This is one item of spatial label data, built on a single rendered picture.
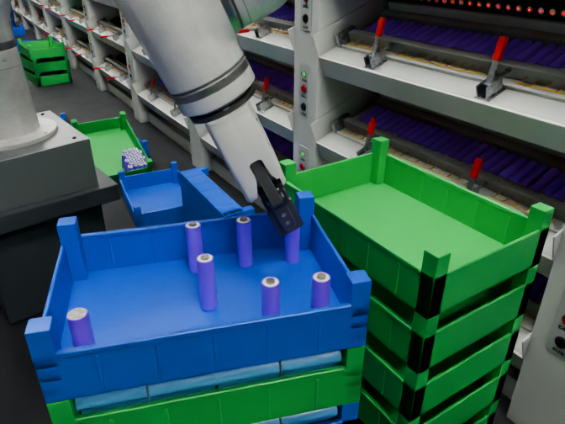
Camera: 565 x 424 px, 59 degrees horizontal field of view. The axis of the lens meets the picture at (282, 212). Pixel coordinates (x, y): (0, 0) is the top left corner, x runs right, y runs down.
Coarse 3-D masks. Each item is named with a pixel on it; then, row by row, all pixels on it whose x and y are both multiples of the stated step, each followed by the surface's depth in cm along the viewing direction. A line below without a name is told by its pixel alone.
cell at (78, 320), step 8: (72, 312) 44; (80, 312) 44; (72, 320) 43; (80, 320) 43; (88, 320) 44; (72, 328) 44; (80, 328) 44; (88, 328) 44; (72, 336) 44; (80, 336) 44; (88, 336) 45; (80, 344) 44; (88, 344) 45
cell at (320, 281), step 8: (320, 272) 50; (312, 280) 49; (320, 280) 49; (328, 280) 49; (312, 288) 49; (320, 288) 49; (328, 288) 49; (312, 296) 50; (320, 296) 49; (328, 296) 50; (312, 304) 50; (320, 304) 50; (328, 304) 50
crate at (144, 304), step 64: (64, 256) 56; (128, 256) 61; (256, 256) 64; (320, 256) 61; (64, 320) 52; (128, 320) 53; (192, 320) 53; (256, 320) 45; (320, 320) 47; (64, 384) 43; (128, 384) 45
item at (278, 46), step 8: (248, 32) 137; (272, 32) 131; (288, 32) 115; (240, 40) 139; (248, 40) 135; (256, 40) 131; (264, 40) 128; (272, 40) 126; (280, 40) 125; (288, 40) 123; (248, 48) 138; (256, 48) 133; (264, 48) 130; (272, 48) 126; (280, 48) 122; (288, 48) 119; (272, 56) 128; (280, 56) 125; (288, 56) 121
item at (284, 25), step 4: (260, 20) 135; (264, 20) 133; (268, 20) 131; (272, 20) 130; (276, 20) 129; (280, 20) 129; (284, 20) 128; (272, 24) 131; (276, 24) 129; (280, 24) 127; (284, 24) 126; (288, 24) 124; (292, 24) 124; (276, 28) 129; (280, 28) 128; (284, 28) 127; (288, 28) 125; (276, 32) 128
